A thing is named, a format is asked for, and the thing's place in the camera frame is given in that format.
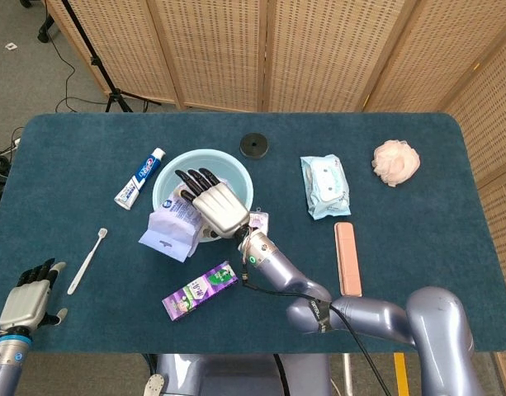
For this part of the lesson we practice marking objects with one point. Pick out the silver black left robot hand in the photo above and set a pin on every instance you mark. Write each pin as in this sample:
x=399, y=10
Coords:
x=25, y=305

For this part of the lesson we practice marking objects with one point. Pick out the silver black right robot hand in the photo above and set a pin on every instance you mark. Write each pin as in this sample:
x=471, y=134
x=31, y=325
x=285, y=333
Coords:
x=219, y=206

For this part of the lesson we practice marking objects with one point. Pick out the large lavender tissue pack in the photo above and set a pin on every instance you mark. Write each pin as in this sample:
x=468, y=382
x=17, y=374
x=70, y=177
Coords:
x=170, y=231

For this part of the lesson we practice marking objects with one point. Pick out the purple toothpaste box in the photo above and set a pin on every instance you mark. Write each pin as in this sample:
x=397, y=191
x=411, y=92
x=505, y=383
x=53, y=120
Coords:
x=199, y=290

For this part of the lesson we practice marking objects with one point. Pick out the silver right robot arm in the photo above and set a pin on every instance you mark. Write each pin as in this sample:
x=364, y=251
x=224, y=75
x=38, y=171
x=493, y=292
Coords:
x=438, y=326

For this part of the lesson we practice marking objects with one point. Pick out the light blue plastic basin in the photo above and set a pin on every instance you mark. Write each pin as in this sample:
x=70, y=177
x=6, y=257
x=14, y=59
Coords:
x=236, y=177

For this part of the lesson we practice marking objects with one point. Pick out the white blue toothpaste tube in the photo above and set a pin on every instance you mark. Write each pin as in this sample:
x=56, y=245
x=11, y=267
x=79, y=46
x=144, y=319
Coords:
x=139, y=179

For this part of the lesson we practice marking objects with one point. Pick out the clear purple floss pick box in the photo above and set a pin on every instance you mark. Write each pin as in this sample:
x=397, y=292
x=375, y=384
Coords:
x=261, y=220

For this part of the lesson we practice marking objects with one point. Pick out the black round disc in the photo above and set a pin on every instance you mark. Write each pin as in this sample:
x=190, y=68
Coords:
x=254, y=145

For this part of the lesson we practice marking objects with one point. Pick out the white toothbrush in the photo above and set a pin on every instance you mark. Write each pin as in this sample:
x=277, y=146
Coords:
x=89, y=260

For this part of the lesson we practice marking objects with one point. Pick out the blue wet wipes pack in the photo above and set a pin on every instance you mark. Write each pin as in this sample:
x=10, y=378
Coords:
x=324, y=185

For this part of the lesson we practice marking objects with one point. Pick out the pink toothbrush case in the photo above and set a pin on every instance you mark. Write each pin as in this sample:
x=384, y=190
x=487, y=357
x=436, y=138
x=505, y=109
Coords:
x=348, y=260

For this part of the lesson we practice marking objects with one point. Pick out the black tripod stand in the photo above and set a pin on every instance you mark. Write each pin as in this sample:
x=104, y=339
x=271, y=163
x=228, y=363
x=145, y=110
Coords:
x=112, y=92

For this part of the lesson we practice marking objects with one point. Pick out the woven wooden folding screen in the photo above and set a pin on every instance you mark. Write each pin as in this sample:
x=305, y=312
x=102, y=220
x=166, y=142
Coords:
x=219, y=49

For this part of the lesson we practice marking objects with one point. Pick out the silver robot torso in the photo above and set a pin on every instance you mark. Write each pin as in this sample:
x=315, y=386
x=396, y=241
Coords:
x=236, y=375

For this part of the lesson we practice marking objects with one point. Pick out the pink bath loofah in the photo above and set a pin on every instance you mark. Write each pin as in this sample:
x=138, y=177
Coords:
x=397, y=163

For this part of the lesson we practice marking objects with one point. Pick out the teal table cloth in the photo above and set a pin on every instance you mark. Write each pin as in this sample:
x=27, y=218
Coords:
x=401, y=231

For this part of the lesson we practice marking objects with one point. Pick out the white table leg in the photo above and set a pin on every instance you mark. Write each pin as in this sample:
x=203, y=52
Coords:
x=347, y=375

